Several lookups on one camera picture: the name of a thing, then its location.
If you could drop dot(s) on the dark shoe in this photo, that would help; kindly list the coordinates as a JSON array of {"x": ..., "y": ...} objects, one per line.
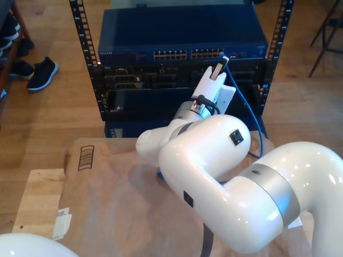
[{"x": 25, "y": 46}]

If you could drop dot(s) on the white shipping label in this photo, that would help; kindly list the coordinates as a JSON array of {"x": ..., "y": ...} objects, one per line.
[{"x": 63, "y": 225}]

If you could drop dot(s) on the dark metal chair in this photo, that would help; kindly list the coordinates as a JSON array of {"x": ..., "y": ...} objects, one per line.
[{"x": 324, "y": 37}]

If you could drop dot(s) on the small white paper scrap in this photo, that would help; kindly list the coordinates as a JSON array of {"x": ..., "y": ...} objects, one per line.
[{"x": 294, "y": 222}]

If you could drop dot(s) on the black rack frame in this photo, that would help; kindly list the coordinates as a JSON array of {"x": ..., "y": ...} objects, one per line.
[{"x": 85, "y": 44}]

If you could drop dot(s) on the black server chassis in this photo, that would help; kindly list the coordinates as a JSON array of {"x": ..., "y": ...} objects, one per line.
[{"x": 160, "y": 80}]

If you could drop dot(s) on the dark sneaker with white sole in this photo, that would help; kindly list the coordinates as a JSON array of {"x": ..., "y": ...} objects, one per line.
[
  {"x": 22, "y": 70},
  {"x": 43, "y": 75},
  {"x": 12, "y": 26}
]

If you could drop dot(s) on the wooden shoe shelf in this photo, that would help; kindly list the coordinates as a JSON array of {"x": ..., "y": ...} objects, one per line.
[{"x": 20, "y": 18}]

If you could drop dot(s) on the black rack tray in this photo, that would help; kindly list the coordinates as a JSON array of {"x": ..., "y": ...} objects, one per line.
[{"x": 147, "y": 101}]

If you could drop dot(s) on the blue network switch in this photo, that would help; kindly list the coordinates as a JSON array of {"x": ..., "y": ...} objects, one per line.
[{"x": 174, "y": 29}]

